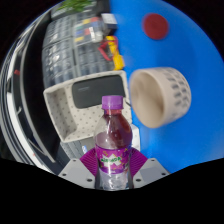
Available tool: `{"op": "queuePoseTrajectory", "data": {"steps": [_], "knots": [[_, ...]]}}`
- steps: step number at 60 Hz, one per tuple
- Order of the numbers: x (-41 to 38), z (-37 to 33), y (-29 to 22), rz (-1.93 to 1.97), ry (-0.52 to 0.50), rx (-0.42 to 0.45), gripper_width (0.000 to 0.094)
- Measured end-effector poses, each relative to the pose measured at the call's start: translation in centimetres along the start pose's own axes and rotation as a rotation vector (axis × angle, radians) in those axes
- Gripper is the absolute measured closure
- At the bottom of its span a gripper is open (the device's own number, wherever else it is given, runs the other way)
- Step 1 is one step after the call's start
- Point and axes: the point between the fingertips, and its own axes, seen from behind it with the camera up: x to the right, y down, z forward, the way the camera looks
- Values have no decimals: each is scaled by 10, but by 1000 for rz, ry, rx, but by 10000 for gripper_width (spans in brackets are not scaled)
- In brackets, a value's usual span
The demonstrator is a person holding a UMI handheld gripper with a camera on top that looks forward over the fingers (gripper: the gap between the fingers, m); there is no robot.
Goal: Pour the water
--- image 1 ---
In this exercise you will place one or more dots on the flat round red coaster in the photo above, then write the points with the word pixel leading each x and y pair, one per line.
pixel 155 26

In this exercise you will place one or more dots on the white carton box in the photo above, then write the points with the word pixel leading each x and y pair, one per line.
pixel 135 136

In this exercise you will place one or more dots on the beige patterned cup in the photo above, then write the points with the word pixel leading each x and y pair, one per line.
pixel 160 96

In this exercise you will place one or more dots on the white dotted tray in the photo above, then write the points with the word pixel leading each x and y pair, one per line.
pixel 66 113

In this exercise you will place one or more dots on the clear organizer with coloured parts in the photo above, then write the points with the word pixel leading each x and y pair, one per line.
pixel 88 30

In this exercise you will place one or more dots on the clear bottle with purple cap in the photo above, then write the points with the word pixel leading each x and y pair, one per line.
pixel 113 146

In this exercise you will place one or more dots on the grey parts drawer cabinet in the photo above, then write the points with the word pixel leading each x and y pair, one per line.
pixel 63 63
pixel 58 31

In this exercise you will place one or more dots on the black box with white label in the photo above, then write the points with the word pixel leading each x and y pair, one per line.
pixel 109 21

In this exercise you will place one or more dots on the black rectangular case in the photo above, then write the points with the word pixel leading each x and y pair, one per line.
pixel 96 90

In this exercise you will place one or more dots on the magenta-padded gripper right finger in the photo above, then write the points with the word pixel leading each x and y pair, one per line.
pixel 150 171

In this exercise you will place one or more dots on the dark grey carton box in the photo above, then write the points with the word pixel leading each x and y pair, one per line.
pixel 75 149

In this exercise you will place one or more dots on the yellow and red tool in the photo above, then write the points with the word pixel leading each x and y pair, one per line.
pixel 116 55

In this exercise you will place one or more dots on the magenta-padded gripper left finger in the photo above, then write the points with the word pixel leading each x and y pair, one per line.
pixel 77 171

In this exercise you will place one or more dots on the dark grey shelf unit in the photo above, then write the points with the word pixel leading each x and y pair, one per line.
pixel 26 93

